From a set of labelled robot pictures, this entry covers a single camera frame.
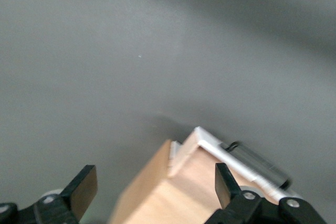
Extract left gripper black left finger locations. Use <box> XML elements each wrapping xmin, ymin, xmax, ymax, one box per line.
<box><xmin>31</xmin><ymin>164</ymin><xmax>98</xmax><ymax>224</ymax></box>

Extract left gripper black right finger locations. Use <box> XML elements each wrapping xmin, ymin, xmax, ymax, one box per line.
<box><xmin>211</xmin><ymin>163</ymin><xmax>265</xmax><ymax>224</ymax></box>

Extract white drawer with black handle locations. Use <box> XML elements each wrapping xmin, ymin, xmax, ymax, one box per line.
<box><xmin>167</xmin><ymin>126</ymin><xmax>302</xmax><ymax>206</ymax></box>

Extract wooden drawer cabinet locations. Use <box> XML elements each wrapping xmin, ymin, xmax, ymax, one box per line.
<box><xmin>107</xmin><ymin>139</ymin><xmax>229</xmax><ymax>224</ymax></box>

